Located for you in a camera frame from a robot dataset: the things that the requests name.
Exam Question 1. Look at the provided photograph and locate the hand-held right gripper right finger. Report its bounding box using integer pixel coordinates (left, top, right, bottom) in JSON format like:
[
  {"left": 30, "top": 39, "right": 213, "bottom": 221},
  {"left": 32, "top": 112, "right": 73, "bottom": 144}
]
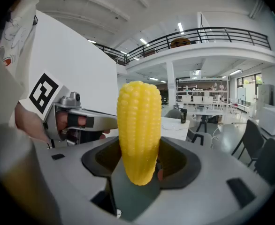
[{"left": 155, "top": 162, "right": 164, "bottom": 182}]

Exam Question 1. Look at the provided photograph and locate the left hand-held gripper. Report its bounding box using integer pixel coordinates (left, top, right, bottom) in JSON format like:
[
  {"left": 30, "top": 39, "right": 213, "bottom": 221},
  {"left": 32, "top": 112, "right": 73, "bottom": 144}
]
[{"left": 18, "top": 70, "right": 118, "bottom": 148}]

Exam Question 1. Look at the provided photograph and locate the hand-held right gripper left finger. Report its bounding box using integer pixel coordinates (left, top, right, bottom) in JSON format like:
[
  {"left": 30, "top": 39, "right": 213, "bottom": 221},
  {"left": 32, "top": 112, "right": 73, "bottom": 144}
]
[{"left": 106, "top": 157, "right": 162, "bottom": 222}]

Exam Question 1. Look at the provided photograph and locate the yellow corn cob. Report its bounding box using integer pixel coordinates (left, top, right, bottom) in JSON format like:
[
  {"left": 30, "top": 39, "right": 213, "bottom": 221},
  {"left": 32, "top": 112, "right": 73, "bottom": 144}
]
[{"left": 116, "top": 80, "right": 163, "bottom": 187}]

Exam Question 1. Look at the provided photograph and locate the person's left hand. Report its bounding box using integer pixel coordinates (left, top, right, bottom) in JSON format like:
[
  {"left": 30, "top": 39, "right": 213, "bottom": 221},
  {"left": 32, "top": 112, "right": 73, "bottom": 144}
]
[{"left": 55, "top": 111, "right": 111, "bottom": 140}]

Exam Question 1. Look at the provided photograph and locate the white partition board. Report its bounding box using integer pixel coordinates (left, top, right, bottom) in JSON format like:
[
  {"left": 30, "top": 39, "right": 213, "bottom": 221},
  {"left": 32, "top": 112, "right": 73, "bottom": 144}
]
[{"left": 28, "top": 9, "right": 119, "bottom": 116}]

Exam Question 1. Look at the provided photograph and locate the white table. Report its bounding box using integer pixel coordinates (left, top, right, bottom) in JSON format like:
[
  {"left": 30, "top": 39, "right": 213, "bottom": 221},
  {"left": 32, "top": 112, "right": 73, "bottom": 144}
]
[{"left": 160, "top": 116, "right": 191, "bottom": 141}]

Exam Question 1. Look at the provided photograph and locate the grey office chair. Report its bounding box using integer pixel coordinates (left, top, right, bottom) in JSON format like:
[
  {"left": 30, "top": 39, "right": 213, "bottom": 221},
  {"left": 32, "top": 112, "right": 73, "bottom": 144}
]
[{"left": 164, "top": 108, "right": 182, "bottom": 120}]

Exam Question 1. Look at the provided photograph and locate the black paper cup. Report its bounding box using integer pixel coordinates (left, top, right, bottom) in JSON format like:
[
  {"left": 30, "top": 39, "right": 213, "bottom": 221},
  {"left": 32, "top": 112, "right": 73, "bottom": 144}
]
[{"left": 180, "top": 108, "right": 188, "bottom": 124}]

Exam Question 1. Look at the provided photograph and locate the person's white printed shirt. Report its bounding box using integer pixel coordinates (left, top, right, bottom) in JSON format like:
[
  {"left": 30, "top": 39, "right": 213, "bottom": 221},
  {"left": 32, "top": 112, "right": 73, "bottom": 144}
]
[{"left": 0, "top": 0, "right": 45, "bottom": 96}]

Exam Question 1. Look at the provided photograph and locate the white shelving rack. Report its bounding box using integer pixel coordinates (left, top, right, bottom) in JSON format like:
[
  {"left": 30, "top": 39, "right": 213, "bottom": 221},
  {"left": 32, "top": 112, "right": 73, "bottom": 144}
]
[{"left": 175, "top": 76, "right": 230, "bottom": 112}]

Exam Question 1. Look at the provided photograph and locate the dark grey chair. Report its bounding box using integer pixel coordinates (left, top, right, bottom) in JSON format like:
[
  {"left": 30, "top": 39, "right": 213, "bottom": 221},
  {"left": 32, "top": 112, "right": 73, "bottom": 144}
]
[
  {"left": 231, "top": 119, "right": 265, "bottom": 167},
  {"left": 254, "top": 137, "right": 275, "bottom": 186}
]

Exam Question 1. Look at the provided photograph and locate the white whiteboard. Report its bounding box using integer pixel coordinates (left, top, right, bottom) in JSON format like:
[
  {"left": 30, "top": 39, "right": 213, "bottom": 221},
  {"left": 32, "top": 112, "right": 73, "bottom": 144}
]
[{"left": 237, "top": 87, "right": 247, "bottom": 103}]

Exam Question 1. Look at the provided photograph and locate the black balcony railing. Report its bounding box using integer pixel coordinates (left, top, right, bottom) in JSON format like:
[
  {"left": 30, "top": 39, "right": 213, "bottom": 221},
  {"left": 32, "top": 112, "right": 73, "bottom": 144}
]
[{"left": 92, "top": 27, "right": 272, "bottom": 67}]

